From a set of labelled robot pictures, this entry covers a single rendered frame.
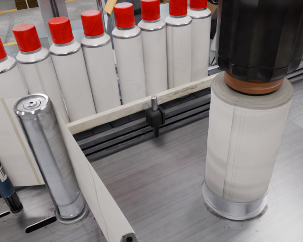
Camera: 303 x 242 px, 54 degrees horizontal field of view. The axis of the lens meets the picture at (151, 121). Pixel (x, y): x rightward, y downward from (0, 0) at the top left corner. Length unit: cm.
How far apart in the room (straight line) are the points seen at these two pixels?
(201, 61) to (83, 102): 26
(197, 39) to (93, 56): 21
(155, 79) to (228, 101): 30
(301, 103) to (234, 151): 43
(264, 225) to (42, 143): 29
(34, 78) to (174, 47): 26
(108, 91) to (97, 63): 6
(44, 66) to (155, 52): 20
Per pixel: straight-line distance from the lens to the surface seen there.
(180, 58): 59
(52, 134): 34
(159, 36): 56
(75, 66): 51
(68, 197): 41
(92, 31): 51
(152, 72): 59
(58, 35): 50
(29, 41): 49
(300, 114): 72
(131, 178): 48
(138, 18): 84
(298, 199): 48
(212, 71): 74
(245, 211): 43
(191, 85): 62
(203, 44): 62
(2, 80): 50
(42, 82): 51
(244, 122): 32
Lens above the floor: 124
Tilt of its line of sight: 38 degrees down
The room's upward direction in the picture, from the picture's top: 5 degrees counter-clockwise
